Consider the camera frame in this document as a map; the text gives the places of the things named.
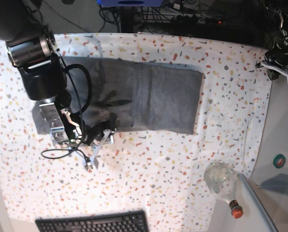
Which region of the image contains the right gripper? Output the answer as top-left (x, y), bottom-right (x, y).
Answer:
top-left (39, 101), bottom-right (94, 148)

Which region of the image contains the clear bottle with orange cap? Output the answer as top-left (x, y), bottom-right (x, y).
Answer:
top-left (204, 161), bottom-right (244, 219)

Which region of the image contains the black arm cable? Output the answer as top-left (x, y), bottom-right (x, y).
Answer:
top-left (41, 63), bottom-right (93, 160)

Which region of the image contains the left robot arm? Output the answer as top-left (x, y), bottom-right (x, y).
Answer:
top-left (261, 0), bottom-right (288, 83)

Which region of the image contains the black power strip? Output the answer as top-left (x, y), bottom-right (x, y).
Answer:
top-left (170, 14), bottom-right (226, 25)

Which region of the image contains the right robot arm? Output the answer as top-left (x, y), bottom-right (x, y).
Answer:
top-left (0, 0), bottom-right (93, 148)

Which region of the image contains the green tape roll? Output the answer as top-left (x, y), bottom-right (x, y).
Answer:
top-left (273, 154), bottom-right (286, 169)

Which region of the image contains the grey t-shirt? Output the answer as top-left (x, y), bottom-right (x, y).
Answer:
top-left (64, 57), bottom-right (203, 134)

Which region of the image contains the black keyboard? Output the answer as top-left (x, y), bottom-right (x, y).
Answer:
top-left (35, 211), bottom-right (149, 232)

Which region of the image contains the grey metal bar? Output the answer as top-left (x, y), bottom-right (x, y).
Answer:
top-left (238, 174), bottom-right (278, 232)

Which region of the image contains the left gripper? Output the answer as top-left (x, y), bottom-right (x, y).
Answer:
top-left (264, 45), bottom-right (288, 80)

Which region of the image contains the terrazzo patterned tablecloth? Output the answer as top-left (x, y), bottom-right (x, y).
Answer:
top-left (0, 33), bottom-right (272, 232)

